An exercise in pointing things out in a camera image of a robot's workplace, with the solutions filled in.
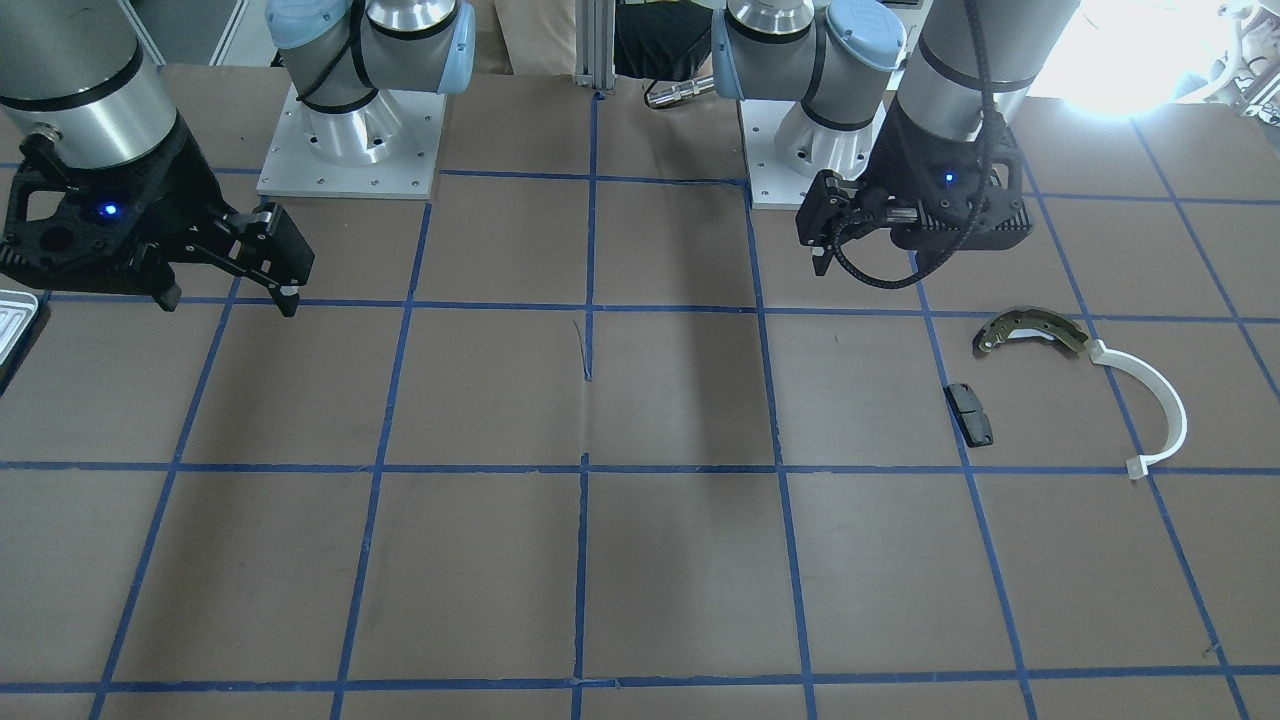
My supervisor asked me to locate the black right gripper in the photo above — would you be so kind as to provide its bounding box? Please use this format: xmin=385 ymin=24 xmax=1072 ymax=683
xmin=1 ymin=117 xmax=315 ymax=318

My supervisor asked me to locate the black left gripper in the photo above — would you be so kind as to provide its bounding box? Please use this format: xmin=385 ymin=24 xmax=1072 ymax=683
xmin=796 ymin=100 xmax=1034 ymax=275

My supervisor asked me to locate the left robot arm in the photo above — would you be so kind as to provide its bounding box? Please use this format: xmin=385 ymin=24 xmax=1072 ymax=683
xmin=710 ymin=1 xmax=1078 ymax=290

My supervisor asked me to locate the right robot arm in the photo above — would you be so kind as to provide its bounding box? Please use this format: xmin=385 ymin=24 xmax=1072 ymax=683
xmin=3 ymin=1 xmax=476 ymax=316

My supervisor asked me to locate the metal tray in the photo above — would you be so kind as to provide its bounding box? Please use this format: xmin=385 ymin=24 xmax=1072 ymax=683
xmin=1 ymin=290 xmax=41 ymax=366

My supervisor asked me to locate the olive brake shoe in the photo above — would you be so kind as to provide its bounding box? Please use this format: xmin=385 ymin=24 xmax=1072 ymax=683
xmin=972 ymin=306 xmax=1092 ymax=357

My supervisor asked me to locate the black brake pad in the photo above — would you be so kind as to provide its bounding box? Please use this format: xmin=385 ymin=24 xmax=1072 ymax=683
xmin=943 ymin=383 xmax=995 ymax=448

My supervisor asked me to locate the white curved plastic part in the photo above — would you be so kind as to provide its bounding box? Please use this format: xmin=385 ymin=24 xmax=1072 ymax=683
xmin=1084 ymin=338 xmax=1189 ymax=480

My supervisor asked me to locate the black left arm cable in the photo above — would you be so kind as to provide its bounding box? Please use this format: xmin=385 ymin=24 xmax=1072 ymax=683
xmin=822 ymin=0 xmax=1012 ymax=290

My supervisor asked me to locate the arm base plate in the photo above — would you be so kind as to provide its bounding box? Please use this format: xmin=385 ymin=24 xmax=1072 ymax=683
xmin=256 ymin=87 xmax=448 ymax=201
xmin=739 ymin=97 xmax=911 ymax=211

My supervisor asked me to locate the silver cable connector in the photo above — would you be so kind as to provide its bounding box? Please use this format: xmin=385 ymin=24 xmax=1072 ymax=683
xmin=644 ymin=74 xmax=716 ymax=110

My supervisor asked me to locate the aluminium frame post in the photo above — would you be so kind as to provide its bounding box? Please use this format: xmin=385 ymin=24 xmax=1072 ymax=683
xmin=572 ymin=0 xmax=617 ymax=95

